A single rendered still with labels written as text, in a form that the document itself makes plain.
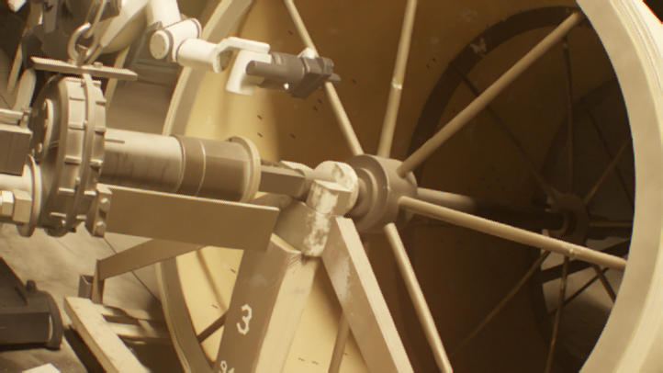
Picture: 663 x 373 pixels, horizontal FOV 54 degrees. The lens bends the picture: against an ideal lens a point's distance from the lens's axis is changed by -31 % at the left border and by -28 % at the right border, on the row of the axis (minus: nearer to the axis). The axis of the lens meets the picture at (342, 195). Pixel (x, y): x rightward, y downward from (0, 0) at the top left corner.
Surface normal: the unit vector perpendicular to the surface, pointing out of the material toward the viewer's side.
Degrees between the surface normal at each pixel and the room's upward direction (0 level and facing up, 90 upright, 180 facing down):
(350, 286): 90
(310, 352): 35
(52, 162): 90
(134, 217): 90
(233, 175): 73
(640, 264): 90
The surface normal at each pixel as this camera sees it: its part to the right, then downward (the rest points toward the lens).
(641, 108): -0.69, -0.10
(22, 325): 0.79, 0.37
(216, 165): 0.72, -0.11
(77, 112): 0.70, -0.35
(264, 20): 0.48, 0.67
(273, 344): 0.65, 0.36
